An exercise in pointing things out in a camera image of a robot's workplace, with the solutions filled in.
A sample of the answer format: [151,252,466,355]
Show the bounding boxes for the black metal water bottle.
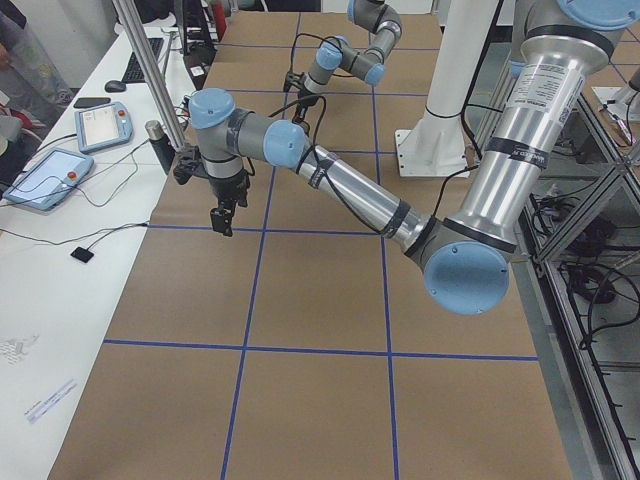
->
[145,120,175,175]

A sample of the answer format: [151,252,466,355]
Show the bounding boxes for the blue tape grid lines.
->
[102,14,640,480]

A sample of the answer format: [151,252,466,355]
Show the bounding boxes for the small black square pad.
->
[70,247,94,263]

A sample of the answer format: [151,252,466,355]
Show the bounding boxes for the upper teach pendant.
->
[74,102,133,154]

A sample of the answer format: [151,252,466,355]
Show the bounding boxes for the teach pendant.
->
[74,102,133,154]
[3,148,94,211]

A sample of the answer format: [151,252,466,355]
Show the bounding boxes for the brown paper table cover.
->
[48,13,576,480]

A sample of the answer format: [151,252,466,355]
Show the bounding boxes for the black keyboard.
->
[121,37,165,84]

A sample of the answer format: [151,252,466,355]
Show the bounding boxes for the black computer mouse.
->
[104,80,127,93]

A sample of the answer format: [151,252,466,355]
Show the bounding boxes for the black smartphone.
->
[73,97,111,109]

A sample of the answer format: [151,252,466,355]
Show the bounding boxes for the lower teach pendant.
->
[3,148,94,211]

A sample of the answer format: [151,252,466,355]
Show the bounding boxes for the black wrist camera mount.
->
[173,146,206,185]

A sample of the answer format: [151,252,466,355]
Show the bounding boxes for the aluminium frame post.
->
[112,0,185,150]

